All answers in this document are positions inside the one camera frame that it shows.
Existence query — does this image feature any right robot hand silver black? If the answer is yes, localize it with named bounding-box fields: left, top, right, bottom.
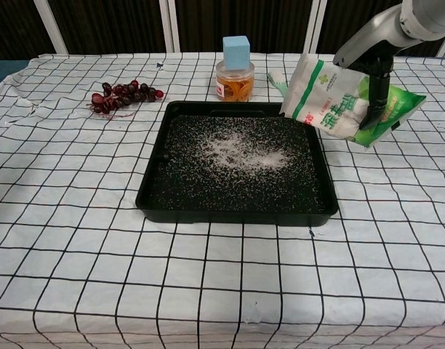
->
left=333, top=3, right=412, bottom=131

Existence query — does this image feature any white green packet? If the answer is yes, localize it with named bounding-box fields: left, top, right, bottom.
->
left=279, top=52, right=427, bottom=148

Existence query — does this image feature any black baking tray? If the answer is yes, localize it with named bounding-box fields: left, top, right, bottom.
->
left=135, top=100, right=340, bottom=228

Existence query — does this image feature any green white brush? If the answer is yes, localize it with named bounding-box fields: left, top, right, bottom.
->
left=267, top=70, right=292, bottom=98

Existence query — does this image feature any blue foam cube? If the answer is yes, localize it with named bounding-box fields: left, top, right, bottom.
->
left=222, top=35, right=251, bottom=69

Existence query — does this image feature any clear jar with rubber bands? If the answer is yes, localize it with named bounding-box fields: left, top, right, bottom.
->
left=215, top=60, right=254, bottom=103

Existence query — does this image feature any red grape bunch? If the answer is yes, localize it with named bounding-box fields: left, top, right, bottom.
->
left=86, top=79, right=164, bottom=119

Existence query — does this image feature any white checkered tablecloth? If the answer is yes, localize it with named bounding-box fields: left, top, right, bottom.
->
left=0, top=52, right=445, bottom=349

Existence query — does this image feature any black folding screen white frame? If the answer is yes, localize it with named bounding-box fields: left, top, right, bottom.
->
left=0, top=0, right=445, bottom=61

